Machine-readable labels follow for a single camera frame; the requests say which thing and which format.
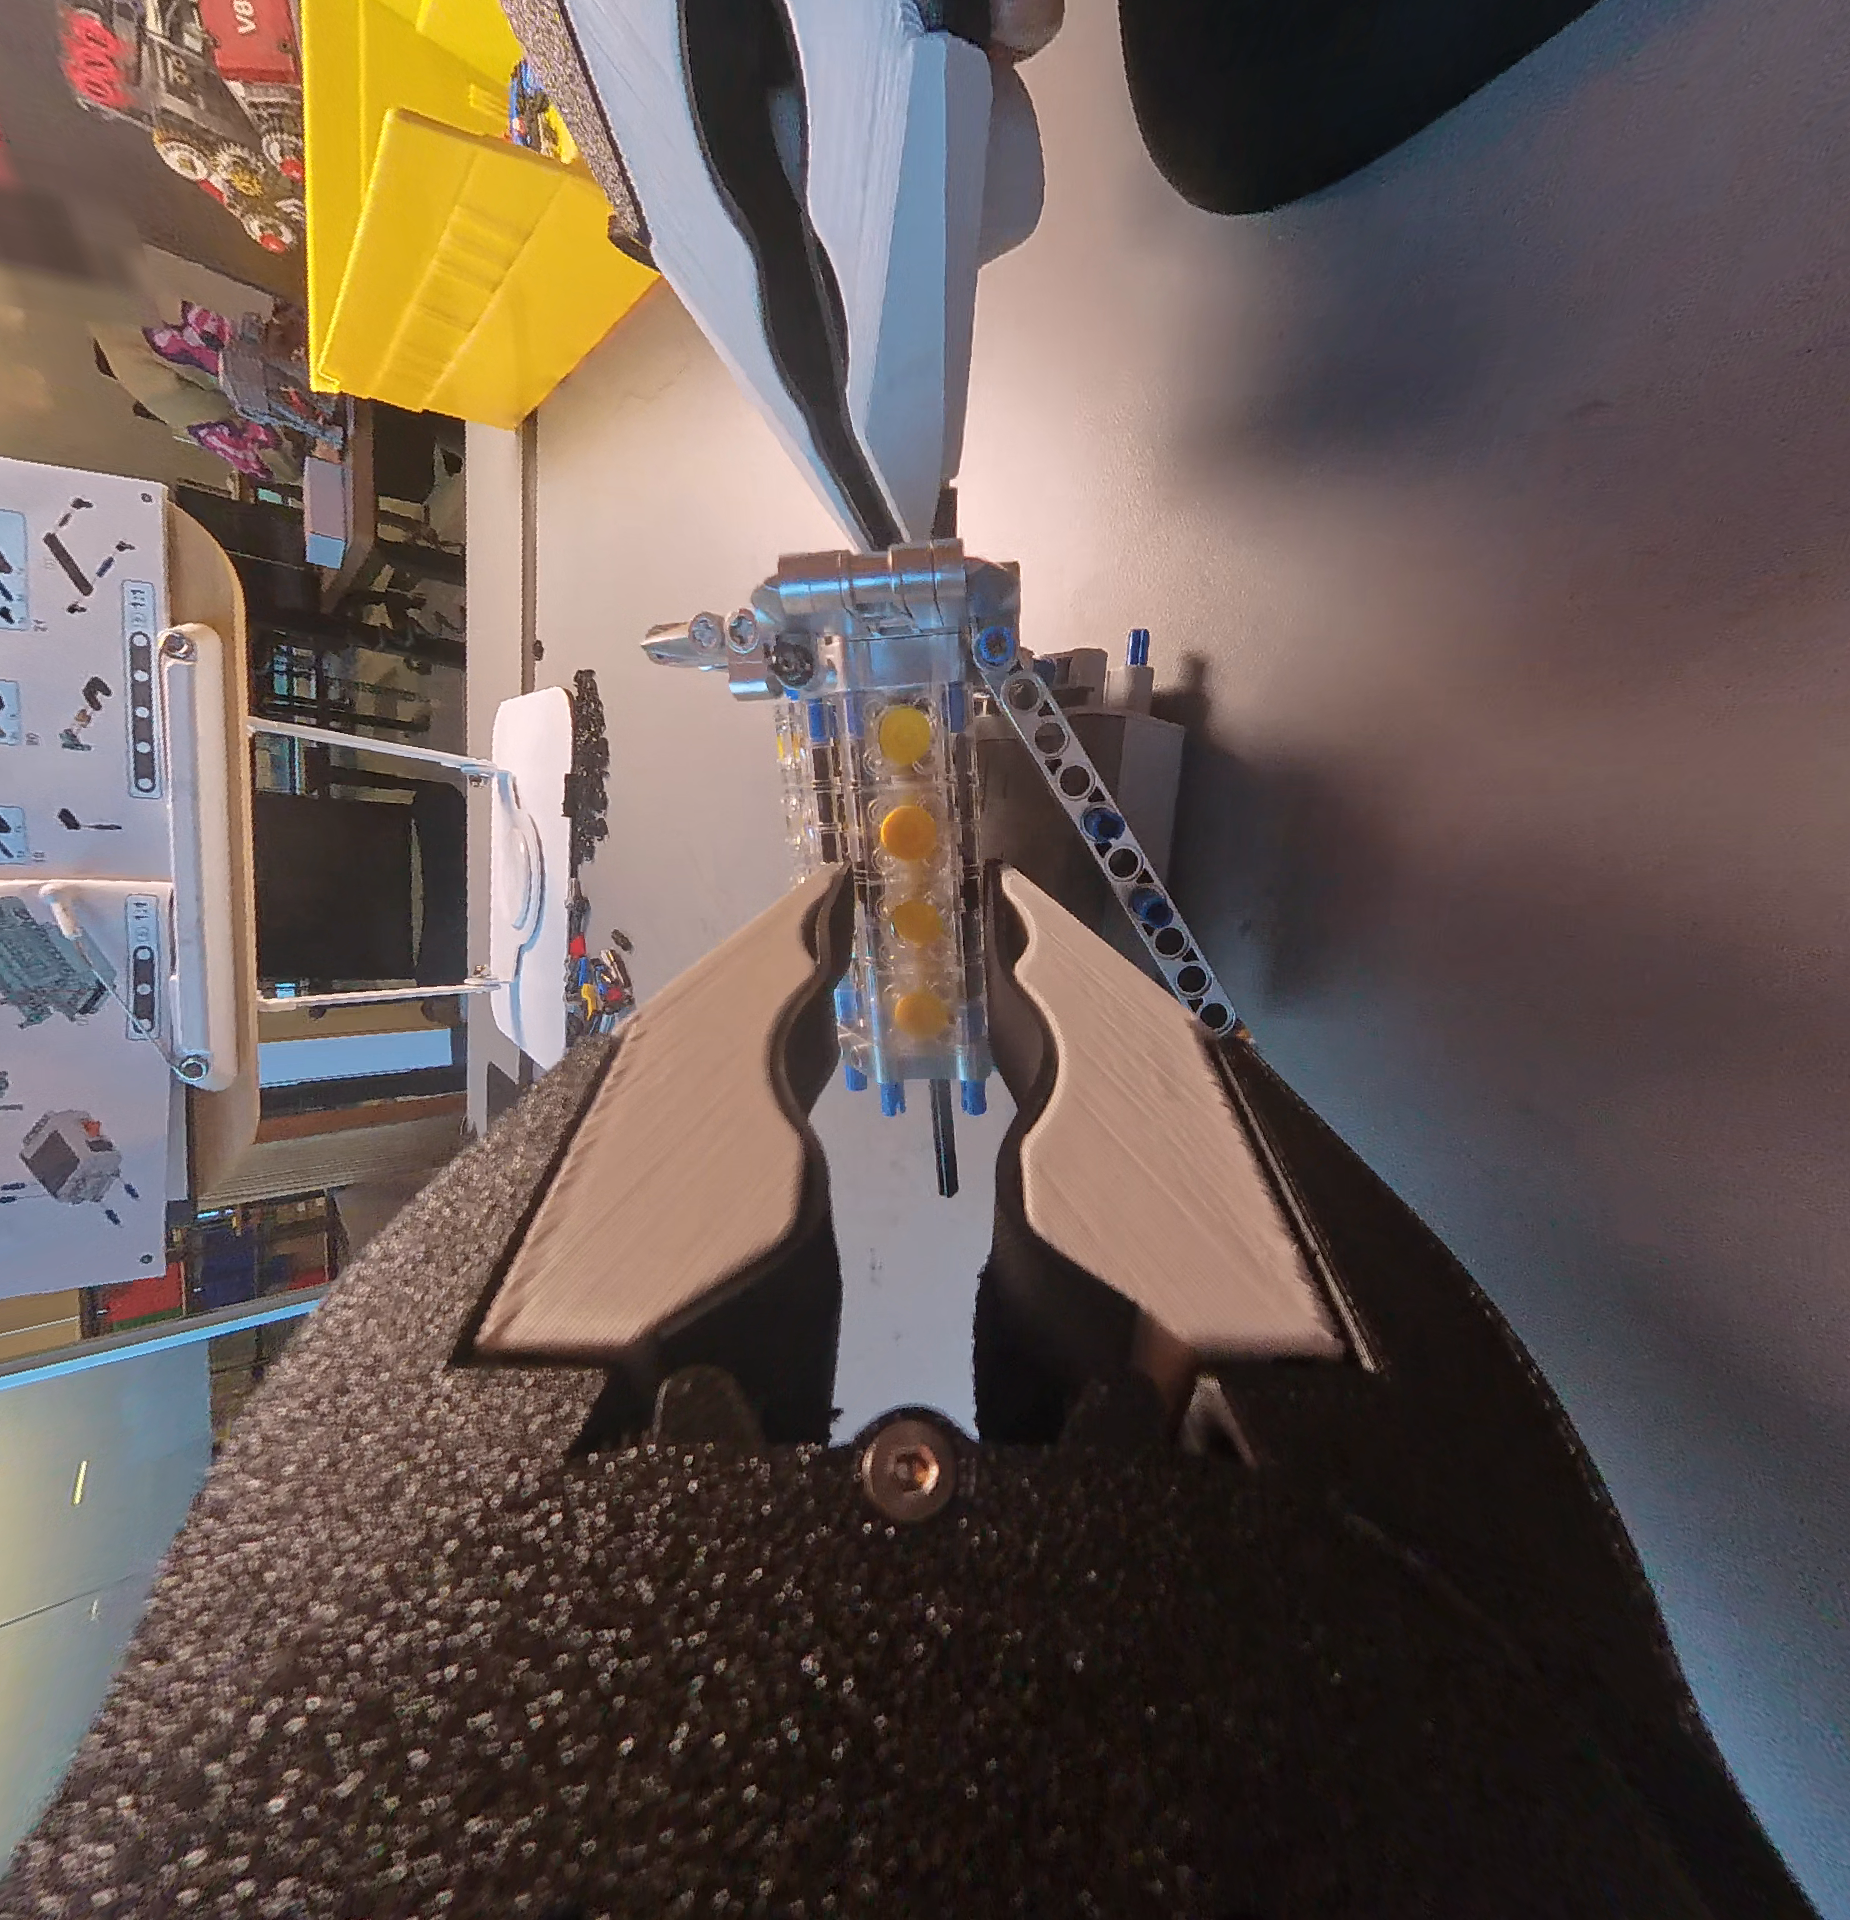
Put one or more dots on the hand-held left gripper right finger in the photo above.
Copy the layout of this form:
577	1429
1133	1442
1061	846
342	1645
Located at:
1181	1186

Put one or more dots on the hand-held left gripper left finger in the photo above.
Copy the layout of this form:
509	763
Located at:
657	1172

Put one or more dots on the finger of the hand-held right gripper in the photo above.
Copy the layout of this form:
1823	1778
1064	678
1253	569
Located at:
716	241
909	212

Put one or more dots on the grey brick engine model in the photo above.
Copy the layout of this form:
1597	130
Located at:
902	779

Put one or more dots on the yellow plastic bin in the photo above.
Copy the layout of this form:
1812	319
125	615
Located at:
445	241

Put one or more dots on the pile of colourful brick parts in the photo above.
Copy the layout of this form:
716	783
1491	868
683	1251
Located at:
602	966

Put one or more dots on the white booklet stand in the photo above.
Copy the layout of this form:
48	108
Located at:
521	870

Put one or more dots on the pile of black pins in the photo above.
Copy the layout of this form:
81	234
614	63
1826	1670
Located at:
587	767

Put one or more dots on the black mesh chair pad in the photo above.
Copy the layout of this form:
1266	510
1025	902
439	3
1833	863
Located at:
1315	91

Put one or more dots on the black product box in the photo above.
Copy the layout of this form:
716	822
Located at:
146	107

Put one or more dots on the instruction booklet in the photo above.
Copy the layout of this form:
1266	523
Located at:
56	902

